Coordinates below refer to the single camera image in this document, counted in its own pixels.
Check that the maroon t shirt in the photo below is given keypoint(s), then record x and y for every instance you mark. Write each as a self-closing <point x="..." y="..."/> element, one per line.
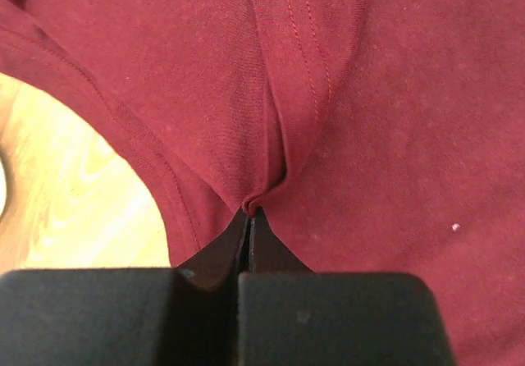
<point x="374" y="134"/>

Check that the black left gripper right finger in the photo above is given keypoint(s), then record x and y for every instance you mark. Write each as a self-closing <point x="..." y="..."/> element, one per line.
<point x="290" y="315"/>

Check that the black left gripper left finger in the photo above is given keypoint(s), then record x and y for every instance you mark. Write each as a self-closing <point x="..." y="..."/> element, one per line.
<point x="126" y="316"/>

